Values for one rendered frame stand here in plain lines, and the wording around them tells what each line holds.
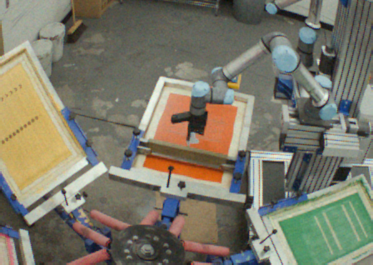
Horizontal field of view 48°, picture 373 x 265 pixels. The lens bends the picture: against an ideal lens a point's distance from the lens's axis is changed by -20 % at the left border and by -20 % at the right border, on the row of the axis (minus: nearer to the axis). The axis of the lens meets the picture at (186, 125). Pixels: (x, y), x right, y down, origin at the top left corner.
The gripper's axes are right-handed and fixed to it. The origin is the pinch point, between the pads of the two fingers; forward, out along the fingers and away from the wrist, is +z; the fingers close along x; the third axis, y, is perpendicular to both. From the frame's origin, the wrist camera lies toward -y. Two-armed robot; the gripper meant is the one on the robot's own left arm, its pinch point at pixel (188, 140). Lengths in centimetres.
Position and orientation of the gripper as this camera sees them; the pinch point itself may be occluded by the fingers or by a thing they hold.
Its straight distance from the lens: 254.2
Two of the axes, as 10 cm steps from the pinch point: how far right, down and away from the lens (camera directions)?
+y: 9.7, 2.1, -0.8
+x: 2.0, -6.6, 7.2
